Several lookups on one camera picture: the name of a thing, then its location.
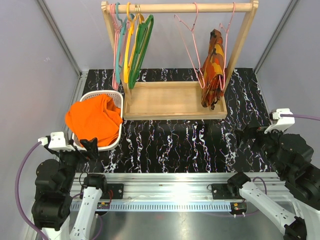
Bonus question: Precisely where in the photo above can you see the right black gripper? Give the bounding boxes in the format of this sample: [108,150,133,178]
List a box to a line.
[234,122,288,176]

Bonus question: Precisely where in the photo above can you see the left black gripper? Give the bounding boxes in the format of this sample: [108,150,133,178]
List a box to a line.
[45,136,99,193]

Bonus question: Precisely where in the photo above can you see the pink wire hanger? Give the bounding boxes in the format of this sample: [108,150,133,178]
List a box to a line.
[219,2,236,91]
[110,2,127,91]
[173,2,206,90]

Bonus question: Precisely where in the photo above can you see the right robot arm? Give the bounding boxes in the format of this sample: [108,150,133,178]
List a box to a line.
[226,126,320,240]

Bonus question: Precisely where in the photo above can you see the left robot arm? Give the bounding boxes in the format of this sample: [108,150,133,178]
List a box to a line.
[31,136,109,240]

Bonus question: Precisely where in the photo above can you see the camouflage orange trousers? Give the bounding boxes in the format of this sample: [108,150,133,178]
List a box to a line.
[200,29,225,110]

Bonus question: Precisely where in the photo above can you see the teal plastic hanger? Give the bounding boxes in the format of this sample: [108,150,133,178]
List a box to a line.
[114,2,129,85]

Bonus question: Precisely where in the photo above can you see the yellow plastic hanger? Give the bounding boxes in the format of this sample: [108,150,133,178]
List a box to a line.
[123,2,142,84]

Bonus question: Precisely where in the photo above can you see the white perforated plastic basket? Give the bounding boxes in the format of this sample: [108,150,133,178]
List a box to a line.
[72,90,124,151]

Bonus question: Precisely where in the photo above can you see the wooden clothes rack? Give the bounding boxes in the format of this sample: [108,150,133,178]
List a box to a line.
[100,0,260,118]

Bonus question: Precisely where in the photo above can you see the wooden tray base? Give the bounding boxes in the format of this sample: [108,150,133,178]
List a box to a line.
[123,81,228,120]

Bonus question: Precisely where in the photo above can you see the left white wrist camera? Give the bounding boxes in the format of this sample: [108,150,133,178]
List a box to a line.
[37,131,75,152]

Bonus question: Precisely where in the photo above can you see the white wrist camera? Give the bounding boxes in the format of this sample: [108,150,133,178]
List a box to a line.
[37,131,75,152]
[264,108,295,134]

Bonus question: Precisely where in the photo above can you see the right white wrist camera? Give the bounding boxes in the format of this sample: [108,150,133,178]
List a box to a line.
[264,108,295,134]

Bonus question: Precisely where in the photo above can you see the aluminium mounting rail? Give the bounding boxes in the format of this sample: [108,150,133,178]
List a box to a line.
[69,172,291,212]

